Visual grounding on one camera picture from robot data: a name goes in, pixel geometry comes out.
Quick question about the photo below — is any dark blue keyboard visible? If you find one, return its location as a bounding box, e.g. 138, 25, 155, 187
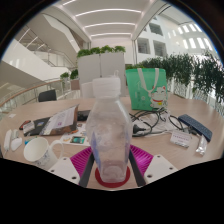
177, 113, 213, 143

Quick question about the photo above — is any tangle of black cables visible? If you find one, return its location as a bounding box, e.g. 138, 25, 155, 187
129, 109, 188, 138

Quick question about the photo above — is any small black and red item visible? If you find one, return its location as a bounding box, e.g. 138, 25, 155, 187
18, 119, 32, 131

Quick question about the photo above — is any small planter with green plants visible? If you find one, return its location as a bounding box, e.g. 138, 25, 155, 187
59, 68, 79, 90

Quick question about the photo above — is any black chair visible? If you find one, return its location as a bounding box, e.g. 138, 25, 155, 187
37, 89, 58, 103

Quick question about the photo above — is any open printed booklet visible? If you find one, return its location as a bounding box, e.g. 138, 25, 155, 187
39, 104, 80, 137

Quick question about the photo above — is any white cabinet topped with plants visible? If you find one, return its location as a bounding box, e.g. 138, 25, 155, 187
76, 45, 127, 98

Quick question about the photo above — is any clear plastic water bottle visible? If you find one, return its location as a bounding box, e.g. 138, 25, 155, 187
85, 75, 134, 184

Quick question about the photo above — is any row of ceiling light strips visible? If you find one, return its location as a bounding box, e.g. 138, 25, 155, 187
63, 0, 143, 38

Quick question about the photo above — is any black folder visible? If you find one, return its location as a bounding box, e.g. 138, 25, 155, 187
23, 116, 51, 137

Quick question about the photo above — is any white label card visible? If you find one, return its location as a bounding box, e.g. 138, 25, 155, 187
169, 129, 192, 148

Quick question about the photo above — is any row of green hedge plants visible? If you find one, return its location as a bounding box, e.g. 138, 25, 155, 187
133, 49, 224, 104

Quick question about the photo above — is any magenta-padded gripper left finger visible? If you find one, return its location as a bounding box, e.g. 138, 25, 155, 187
48, 146, 97, 188

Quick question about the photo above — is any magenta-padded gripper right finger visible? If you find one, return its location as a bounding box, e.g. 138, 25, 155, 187
128, 144, 179, 188

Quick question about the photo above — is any white chair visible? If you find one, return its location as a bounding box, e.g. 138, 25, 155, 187
80, 81, 96, 99

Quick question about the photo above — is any white mug with grey print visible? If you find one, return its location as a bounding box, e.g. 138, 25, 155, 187
23, 137, 65, 170

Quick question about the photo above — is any green tote bag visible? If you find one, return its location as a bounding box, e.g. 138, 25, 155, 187
125, 67, 168, 112

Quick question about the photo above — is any small white packet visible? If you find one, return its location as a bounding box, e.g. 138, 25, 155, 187
195, 134, 208, 157

